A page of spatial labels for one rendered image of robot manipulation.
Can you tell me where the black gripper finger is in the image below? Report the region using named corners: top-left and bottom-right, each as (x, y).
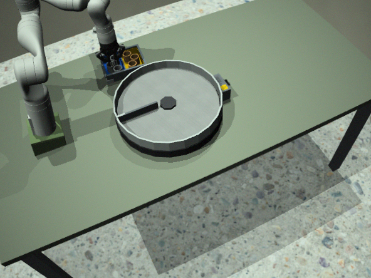
top-left (112, 44), bottom-right (125, 65)
top-left (95, 50), bottom-right (112, 67)

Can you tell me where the grey round turntable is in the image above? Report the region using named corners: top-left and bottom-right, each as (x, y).
top-left (113, 60), bottom-right (231, 158)

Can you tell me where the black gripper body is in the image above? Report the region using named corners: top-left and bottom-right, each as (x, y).
top-left (99, 38), bottom-right (120, 56)

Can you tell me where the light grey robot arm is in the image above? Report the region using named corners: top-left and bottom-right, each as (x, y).
top-left (14, 0), bottom-right (116, 136)

